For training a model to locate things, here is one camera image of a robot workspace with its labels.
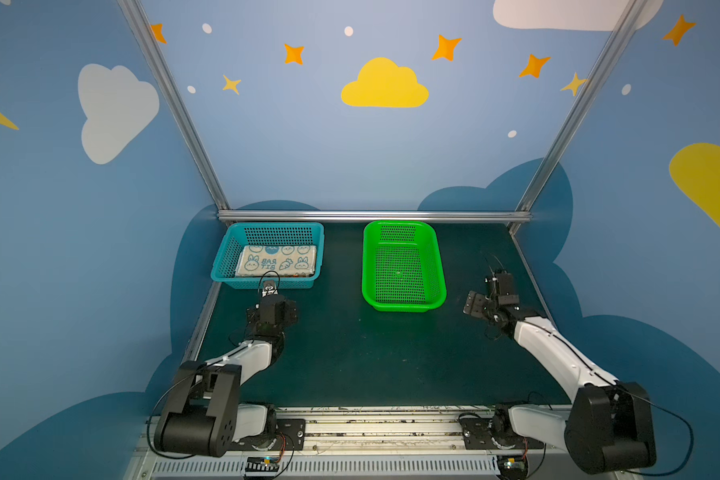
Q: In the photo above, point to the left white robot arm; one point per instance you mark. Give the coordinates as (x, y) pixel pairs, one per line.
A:
(202, 414)

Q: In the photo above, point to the small circuit board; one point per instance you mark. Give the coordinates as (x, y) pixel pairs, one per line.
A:
(260, 467)
(511, 468)

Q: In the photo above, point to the left aluminium frame post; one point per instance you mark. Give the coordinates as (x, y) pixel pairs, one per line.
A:
(137, 20)

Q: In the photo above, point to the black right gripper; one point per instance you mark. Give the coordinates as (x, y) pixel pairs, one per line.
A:
(501, 285)

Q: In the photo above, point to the aluminium frame post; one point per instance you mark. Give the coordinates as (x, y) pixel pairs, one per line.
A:
(617, 42)
(137, 20)

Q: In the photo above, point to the left small circuit board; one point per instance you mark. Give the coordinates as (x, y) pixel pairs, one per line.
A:
(260, 467)

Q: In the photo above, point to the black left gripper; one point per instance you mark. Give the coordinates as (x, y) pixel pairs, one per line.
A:
(270, 288)

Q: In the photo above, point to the right small circuit board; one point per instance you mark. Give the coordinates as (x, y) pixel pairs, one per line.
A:
(511, 468)

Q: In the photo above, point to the right aluminium frame post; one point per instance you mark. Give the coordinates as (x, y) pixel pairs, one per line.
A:
(617, 42)

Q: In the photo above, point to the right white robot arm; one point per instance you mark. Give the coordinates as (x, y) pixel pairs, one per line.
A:
(608, 425)

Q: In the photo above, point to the horizontal aluminium frame rail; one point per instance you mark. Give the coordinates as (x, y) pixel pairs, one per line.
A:
(465, 217)

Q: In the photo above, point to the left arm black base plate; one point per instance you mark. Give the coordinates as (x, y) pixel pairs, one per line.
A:
(288, 434)

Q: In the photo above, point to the green plastic basket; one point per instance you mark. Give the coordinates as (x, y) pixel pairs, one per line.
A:
(402, 268)

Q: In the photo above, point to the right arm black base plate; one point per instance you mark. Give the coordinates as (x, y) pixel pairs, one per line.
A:
(483, 433)

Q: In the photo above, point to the teal pattern towel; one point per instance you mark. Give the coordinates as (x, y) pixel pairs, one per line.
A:
(286, 261)

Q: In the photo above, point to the teal plastic basket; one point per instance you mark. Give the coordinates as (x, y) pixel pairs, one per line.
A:
(240, 235)

